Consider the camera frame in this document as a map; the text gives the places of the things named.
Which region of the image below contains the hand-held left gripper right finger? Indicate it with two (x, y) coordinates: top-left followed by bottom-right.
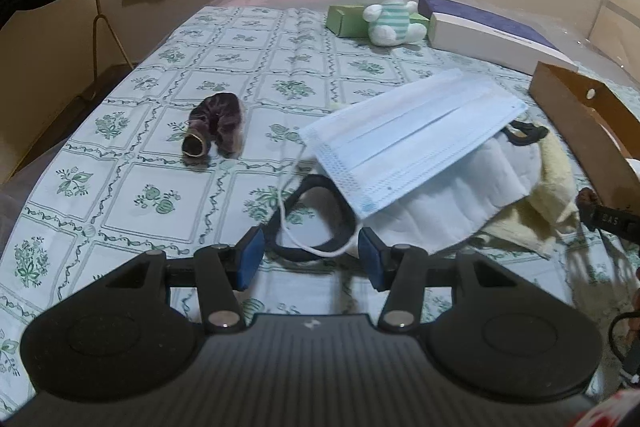
(358, 227), (518, 333)

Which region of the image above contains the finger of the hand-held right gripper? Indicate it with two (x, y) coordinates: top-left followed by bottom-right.
(580, 201), (640, 254)

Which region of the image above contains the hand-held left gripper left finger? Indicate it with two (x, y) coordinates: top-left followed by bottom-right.
(102, 226), (266, 334)

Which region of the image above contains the pale yellow towel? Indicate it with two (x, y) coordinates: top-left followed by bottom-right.
(470, 132), (583, 258)

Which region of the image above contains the brown cardboard box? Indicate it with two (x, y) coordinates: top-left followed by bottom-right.
(529, 61), (640, 218)

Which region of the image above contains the blue face mask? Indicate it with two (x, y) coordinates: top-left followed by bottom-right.
(279, 68), (530, 257)

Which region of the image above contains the white padded eye mask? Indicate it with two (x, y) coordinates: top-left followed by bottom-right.
(270, 119), (548, 264)

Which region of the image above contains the brown velvet scrunchie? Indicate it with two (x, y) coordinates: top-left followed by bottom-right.
(180, 92), (247, 160)

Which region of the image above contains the floral green bedsheet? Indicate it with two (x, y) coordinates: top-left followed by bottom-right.
(0, 4), (640, 408)

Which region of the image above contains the red patterned cloth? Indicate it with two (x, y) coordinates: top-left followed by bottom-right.
(575, 384), (640, 427)

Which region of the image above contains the wooden headboard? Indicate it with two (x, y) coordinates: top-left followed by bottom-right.
(585, 0), (640, 78)

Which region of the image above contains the long white box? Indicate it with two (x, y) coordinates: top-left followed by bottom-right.
(427, 12), (580, 75)

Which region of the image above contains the green cardboard box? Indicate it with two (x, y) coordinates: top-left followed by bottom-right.
(326, 4), (431, 38)

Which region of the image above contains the purple flat box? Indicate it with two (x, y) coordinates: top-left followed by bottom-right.
(417, 0), (561, 50)

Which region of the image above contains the metal coat rack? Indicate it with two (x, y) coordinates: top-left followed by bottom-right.
(90, 0), (137, 75)

